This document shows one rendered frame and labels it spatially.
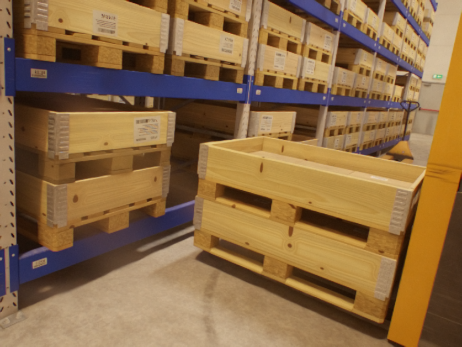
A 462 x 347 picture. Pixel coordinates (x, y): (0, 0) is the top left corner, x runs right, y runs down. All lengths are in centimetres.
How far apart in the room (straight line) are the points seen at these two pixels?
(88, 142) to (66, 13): 59
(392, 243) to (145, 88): 153
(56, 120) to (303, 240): 135
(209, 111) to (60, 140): 186
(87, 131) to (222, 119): 168
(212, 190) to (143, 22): 103
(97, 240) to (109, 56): 99
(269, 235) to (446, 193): 90
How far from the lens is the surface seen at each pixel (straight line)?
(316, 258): 204
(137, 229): 240
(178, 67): 239
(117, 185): 214
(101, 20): 200
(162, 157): 234
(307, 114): 508
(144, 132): 219
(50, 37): 185
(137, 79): 217
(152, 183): 233
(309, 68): 414
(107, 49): 202
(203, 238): 240
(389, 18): 783
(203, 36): 257
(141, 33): 217
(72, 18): 191
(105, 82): 203
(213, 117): 343
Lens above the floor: 117
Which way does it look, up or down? 12 degrees down
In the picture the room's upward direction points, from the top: 6 degrees clockwise
